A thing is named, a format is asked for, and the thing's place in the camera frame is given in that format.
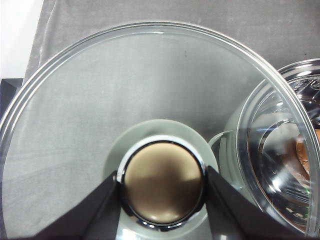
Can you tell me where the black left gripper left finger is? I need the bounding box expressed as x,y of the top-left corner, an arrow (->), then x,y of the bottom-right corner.
19,171 -> 121,240

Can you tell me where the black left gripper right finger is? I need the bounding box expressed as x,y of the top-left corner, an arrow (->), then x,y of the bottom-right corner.
205,165 -> 308,240

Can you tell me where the glass pot lid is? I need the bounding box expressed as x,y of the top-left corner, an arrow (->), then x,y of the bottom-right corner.
0,21 -> 320,240

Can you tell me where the green electric steamer pot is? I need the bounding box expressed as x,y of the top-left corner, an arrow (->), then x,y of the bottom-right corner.
208,58 -> 320,236

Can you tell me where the grey table cloth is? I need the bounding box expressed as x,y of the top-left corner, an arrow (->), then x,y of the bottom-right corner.
23,0 -> 320,85

